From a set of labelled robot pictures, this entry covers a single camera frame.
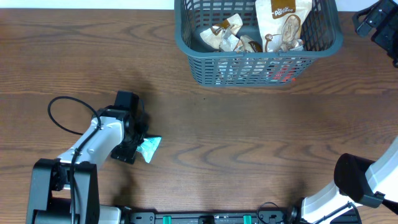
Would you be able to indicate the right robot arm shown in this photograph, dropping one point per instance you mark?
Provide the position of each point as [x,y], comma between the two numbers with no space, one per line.
[358,181]

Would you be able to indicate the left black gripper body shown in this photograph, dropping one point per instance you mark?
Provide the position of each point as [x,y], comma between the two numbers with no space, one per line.
[141,124]

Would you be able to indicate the cream snack bag with barcode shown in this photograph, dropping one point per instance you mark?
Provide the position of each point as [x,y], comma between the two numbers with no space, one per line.
[222,36]

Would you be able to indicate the tan snack bag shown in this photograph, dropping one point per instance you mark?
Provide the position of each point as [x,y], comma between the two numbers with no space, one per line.
[247,44]

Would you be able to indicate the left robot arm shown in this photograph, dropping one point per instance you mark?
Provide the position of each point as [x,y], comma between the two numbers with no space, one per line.
[65,189]

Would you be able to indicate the dark grey plastic basket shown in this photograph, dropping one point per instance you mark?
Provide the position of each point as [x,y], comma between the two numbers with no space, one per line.
[321,34]

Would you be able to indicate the orange biscuit package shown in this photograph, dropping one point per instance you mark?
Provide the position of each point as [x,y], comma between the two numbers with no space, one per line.
[280,72]

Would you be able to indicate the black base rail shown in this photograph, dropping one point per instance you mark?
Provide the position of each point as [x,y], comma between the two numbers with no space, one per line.
[269,216]

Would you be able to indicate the cream Pantree snack bag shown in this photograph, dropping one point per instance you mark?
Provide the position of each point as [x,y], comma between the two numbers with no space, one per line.
[280,24]

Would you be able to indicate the teal snack wrapper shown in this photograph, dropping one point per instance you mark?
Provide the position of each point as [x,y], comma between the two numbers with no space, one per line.
[148,147]

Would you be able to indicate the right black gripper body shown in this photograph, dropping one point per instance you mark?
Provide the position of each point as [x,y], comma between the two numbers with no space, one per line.
[387,38]

